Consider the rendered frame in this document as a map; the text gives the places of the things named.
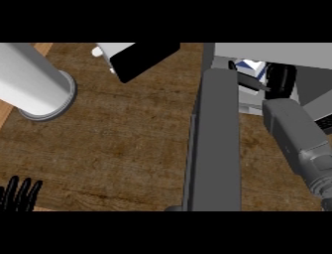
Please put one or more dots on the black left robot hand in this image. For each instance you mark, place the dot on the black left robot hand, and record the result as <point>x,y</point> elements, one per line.
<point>15,198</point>

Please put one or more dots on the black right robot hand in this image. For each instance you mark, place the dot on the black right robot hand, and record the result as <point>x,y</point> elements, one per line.
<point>281,81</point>

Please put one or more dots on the white and blue milk carton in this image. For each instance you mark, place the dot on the white and blue milk carton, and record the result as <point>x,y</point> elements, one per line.
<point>251,67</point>

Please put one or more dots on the white cylinder with grey base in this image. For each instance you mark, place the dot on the white cylinder with grey base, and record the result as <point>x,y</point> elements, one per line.
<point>22,79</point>

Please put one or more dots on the grey microwave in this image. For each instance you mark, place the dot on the grey microwave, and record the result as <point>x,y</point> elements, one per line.
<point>281,53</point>

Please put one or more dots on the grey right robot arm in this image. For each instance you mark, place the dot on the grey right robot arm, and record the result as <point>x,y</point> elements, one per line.
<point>295,132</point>

